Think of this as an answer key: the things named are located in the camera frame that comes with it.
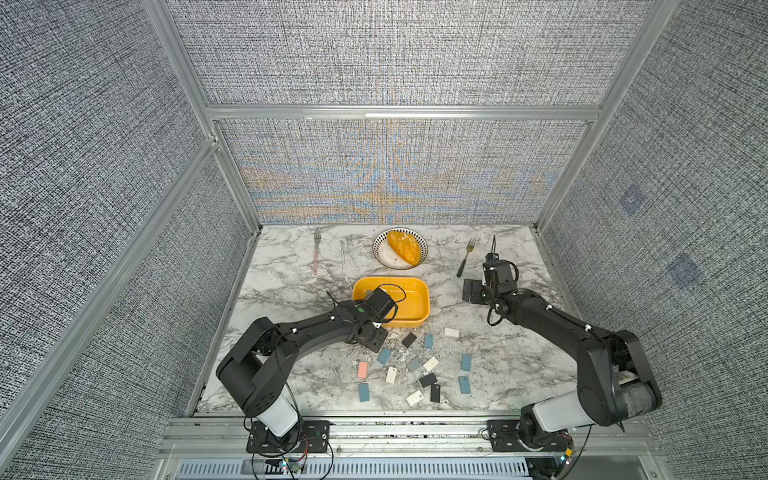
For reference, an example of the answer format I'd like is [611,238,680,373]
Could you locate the white eraser bottom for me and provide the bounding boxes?
[406,391,424,407]

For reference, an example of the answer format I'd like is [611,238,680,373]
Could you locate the aluminium front rail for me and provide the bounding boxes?
[158,410,661,459]

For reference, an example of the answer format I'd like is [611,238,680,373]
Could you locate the white eraser middle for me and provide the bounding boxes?
[385,367,398,385]

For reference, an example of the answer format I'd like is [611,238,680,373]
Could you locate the black eraser centre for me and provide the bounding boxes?
[401,333,417,348]

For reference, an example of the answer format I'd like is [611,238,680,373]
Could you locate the cream eraser centre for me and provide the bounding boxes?
[423,357,439,373]

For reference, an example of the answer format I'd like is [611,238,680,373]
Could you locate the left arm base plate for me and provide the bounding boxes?
[246,420,330,456]

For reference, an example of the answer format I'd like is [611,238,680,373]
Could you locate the black eraser lower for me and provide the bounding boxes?
[419,373,437,388]

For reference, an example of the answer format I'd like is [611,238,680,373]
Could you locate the pink handled fork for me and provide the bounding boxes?
[312,229,322,276]

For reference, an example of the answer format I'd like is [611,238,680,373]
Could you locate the black eraser bottom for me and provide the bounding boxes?
[430,383,441,403]

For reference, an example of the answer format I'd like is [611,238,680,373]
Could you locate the grey eraser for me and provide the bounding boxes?
[406,357,423,373]

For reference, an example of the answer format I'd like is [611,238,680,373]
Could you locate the patterned white bowl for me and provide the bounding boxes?
[372,227,428,270]

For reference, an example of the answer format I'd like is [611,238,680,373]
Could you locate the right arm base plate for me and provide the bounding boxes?
[486,418,574,453]

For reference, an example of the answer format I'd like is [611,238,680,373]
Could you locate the white slotted cable duct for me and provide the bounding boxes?
[174,457,532,479]

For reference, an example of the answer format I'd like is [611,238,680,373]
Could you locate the yellow storage box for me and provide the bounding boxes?
[352,276,431,328]

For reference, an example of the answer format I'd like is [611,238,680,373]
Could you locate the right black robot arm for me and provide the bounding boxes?
[462,246,662,451]

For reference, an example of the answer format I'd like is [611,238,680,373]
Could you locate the pink eraser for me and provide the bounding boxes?
[357,361,369,379]

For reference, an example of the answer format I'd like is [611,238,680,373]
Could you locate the black eraser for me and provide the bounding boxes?
[401,333,417,348]
[430,383,441,403]
[419,373,437,388]

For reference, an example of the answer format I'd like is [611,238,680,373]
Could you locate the yellow bread loaf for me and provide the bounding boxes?
[387,230,422,266]

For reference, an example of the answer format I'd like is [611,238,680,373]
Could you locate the green handled gold fork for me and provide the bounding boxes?
[456,237,478,278]

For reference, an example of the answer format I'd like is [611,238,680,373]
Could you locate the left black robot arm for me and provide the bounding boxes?
[216,287,399,438]

